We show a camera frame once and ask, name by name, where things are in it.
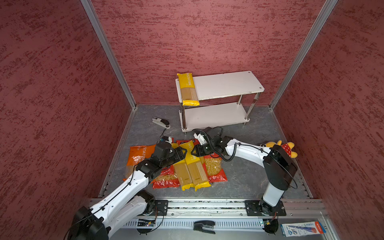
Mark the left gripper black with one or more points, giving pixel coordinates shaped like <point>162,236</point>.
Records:
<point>178,154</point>

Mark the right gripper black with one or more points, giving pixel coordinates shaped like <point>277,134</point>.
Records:
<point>199,151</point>

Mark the yellow spaghetti pack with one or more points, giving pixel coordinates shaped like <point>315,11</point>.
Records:
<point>188,90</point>
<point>182,172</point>
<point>196,167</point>

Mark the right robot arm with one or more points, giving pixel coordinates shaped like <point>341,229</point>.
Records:
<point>275,158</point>

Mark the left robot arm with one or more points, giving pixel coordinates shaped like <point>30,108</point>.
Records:
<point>129,200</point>

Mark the red pasta bag middle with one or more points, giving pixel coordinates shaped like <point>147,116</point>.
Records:
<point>180,142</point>

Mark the red pasta bag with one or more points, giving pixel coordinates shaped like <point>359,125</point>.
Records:
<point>215,172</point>
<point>167,179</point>
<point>180,142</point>

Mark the red pasta bag right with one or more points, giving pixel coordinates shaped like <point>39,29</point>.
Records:
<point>215,172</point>

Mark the red pasta bag left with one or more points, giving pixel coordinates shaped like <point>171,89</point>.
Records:
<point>167,179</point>

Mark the orange pasta bag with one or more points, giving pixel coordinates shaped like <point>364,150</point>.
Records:
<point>136,155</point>

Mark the white two-tier shelf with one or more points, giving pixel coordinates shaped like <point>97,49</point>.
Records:
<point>244,85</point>

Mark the white black stapler on floor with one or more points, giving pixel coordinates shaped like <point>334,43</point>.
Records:
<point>161,122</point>

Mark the black stapler front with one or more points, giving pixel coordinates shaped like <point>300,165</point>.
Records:
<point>205,226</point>

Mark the yellow plush toy red dress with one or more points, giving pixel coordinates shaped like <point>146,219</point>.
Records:
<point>288,147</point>

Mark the white blue toothpaste box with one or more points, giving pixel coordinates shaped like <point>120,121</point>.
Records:
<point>302,229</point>

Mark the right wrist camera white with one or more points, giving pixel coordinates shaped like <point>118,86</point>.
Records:
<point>201,138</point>

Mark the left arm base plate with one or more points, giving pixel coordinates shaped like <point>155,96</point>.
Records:
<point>155,207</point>

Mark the aluminium front rail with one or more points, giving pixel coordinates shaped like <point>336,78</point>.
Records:
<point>230,214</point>

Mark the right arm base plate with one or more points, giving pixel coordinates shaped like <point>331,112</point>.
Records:
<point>259,208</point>

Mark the left corner aluminium post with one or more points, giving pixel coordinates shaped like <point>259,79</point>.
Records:
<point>97,26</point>

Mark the corner aluminium post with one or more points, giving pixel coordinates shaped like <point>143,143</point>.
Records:
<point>317,26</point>
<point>97,26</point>

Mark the right corner aluminium post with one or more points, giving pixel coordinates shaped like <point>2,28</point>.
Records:
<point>317,26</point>

